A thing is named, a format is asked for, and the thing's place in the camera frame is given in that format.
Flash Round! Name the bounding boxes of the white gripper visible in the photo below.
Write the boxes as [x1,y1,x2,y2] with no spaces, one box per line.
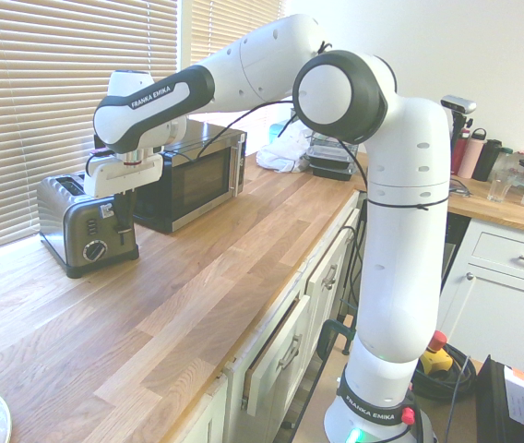
[82,151,164,231]

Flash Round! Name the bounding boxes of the silver two-slot toaster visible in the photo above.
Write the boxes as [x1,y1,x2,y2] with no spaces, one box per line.
[35,170,141,280]

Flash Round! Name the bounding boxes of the black microwave oven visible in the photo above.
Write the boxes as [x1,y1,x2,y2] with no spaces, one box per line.
[131,120,249,234]

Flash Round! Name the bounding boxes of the wide beige window blind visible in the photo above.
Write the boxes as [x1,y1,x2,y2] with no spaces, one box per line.
[0,0,179,259]

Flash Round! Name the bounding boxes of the teal plastic container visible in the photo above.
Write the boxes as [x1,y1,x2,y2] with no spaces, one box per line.
[268,123,292,145]

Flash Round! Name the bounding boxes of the crumpled white plastic bag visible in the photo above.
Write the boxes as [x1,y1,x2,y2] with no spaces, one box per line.
[255,124,319,174]

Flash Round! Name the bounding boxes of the narrow beige window blind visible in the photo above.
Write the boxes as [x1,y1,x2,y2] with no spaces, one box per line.
[190,0,287,156]

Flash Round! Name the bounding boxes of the ajar white cabinet door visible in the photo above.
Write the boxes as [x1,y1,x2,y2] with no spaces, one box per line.
[241,294,313,415]

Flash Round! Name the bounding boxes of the stacked black food containers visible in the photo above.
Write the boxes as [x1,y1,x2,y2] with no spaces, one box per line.
[305,132,361,182]

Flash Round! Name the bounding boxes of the green clamp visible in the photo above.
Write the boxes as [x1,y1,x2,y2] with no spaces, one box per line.
[316,315,361,359]

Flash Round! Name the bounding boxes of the stainless dishwasher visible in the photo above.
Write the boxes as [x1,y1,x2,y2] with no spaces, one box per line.
[440,212,471,290]

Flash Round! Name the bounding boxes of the red water bottle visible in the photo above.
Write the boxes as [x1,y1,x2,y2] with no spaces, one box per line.
[450,128,470,177]

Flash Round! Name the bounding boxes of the yellow emergency stop button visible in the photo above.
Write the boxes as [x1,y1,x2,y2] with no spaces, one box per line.
[420,329,455,376]

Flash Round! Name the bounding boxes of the pink water bottle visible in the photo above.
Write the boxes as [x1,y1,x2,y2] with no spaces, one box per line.
[457,128,489,181]

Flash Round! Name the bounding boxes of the black water bottle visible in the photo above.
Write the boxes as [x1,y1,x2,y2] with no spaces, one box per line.
[471,138,504,183]

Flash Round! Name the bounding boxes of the clear drinking glass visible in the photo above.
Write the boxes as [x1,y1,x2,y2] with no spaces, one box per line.
[486,159,513,204]

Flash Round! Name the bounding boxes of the white drawer cabinet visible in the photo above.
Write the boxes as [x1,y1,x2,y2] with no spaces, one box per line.
[435,216,524,370]

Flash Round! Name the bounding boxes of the black case with white label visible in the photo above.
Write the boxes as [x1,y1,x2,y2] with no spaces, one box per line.
[473,353,524,443]

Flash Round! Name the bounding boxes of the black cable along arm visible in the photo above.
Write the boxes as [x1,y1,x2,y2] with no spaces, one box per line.
[195,40,450,211]

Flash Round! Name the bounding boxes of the grey camera on stand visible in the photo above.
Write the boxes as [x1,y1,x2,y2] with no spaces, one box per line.
[440,94,478,140]

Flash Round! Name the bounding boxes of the coiled black floor cable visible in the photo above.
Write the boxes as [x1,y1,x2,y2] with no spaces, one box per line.
[410,341,481,401]

